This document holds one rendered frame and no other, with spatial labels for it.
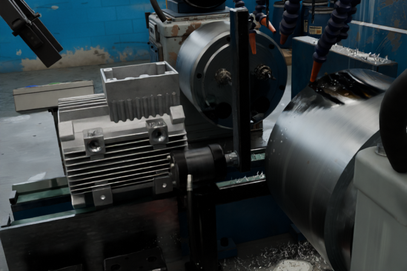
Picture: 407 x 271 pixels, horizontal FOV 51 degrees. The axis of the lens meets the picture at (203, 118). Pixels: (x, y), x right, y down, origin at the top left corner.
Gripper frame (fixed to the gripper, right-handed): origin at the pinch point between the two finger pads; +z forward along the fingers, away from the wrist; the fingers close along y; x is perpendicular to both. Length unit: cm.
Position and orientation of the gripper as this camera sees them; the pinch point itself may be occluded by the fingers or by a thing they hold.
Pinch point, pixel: (45, 45)
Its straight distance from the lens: 78.9
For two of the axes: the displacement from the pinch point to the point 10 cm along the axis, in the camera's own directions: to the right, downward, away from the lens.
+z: 5.3, 7.4, 4.2
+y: -2.7, -3.2, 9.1
